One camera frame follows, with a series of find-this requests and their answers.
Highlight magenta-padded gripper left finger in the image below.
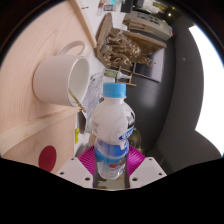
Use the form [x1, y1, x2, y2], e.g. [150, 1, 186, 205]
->
[56, 145, 100, 189]

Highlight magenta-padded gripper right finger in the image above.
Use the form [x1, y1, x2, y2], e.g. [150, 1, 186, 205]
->
[125, 145, 168, 189]

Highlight white blue-capped drink bottle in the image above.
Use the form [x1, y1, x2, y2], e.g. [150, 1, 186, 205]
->
[91, 82, 136, 181]

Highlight flat round red coaster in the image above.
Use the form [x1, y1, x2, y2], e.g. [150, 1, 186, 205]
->
[38, 145, 57, 173]

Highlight small yellow object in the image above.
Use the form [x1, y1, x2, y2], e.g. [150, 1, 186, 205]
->
[74, 127, 80, 145]

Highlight beige canvas mat wooden slats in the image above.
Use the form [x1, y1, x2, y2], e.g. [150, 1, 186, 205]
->
[0, 0, 98, 174]

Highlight wooden stirring stick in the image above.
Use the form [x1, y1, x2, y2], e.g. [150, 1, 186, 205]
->
[68, 88, 87, 114]

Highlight printed newspaper sheet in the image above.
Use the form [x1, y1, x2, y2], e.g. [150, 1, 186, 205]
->
[79, 73, 104, 134]

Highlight wooden easel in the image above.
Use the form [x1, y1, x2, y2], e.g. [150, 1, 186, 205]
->
[116, 65, 138, 88]

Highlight white ceramic mug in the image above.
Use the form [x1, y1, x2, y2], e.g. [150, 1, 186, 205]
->
[32, 40, 91, 108]

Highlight small green-labelled plastic bottle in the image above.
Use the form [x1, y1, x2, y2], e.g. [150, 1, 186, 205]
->
[103, 68, 122, 80]

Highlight long ceiling light strip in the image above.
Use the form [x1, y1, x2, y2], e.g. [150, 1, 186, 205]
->
[188, 24, 224, 156]

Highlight gold sculpture on wooden base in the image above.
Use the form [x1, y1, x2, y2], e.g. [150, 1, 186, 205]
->
[94, 12, 168, 69]

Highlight beige cabinet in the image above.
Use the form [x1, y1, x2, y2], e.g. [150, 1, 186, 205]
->
[123, 9, 174, 38]

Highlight large black box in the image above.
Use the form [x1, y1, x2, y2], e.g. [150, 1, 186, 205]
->
[120, 0, 135, 14]

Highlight black wall screen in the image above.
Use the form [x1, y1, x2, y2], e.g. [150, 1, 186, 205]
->
[133, 49, 166, 83]

